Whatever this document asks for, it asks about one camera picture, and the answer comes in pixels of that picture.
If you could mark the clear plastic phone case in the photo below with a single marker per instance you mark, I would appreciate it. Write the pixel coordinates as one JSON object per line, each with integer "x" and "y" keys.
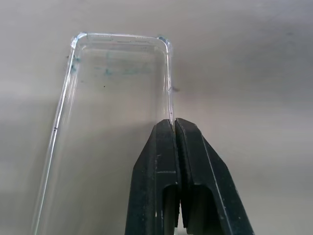
{"x": 112, "y": 127}

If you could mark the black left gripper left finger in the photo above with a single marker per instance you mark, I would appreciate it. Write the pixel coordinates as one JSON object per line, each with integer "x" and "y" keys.
{"x": 146, "y": 186}

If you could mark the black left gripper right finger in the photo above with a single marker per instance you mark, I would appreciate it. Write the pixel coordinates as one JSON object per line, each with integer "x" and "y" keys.
{"x": 210, "y": 181}

